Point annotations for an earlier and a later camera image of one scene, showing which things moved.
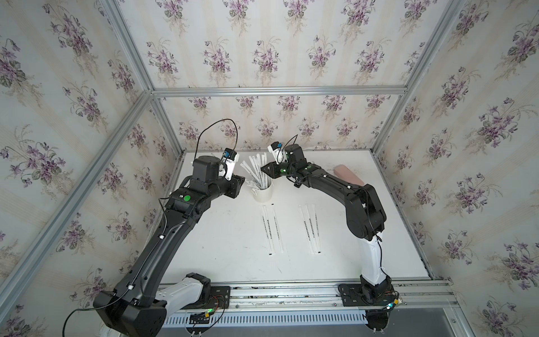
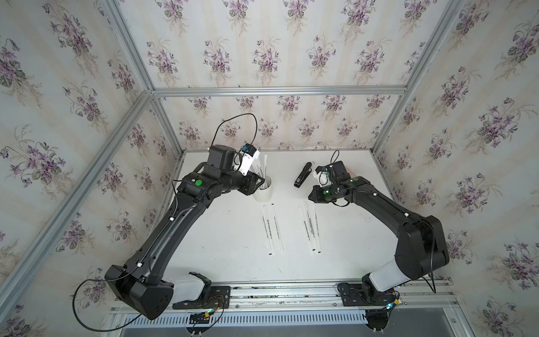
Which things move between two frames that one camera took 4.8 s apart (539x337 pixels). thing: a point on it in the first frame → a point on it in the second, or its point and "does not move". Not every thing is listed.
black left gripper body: x=231 y=187 → x=248 y=183
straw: x=306 y=230 does not move
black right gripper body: x=281 y=169 → x=323 y=194
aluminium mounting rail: x=319 y=296 does not move
